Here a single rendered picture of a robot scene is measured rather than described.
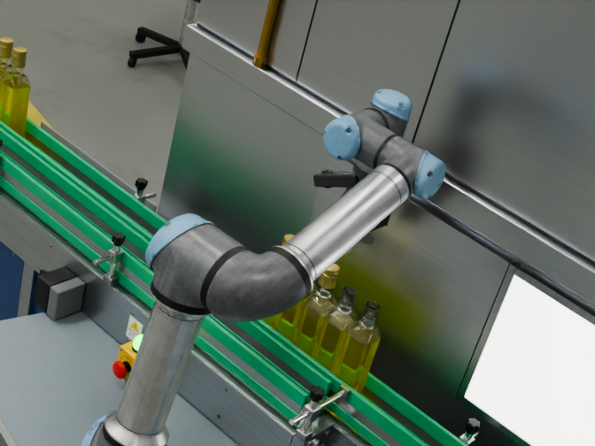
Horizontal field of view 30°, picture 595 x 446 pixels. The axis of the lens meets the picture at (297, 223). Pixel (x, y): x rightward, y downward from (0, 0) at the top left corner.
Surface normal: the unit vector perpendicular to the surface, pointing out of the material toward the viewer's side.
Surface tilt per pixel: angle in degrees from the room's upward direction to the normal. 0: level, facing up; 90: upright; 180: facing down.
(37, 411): 0
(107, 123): 0
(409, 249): 90
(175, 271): 83
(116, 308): 90
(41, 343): 0
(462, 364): 90
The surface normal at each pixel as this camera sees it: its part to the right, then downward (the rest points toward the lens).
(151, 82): 0.23, -0.84
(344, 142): -0.62, 0.26
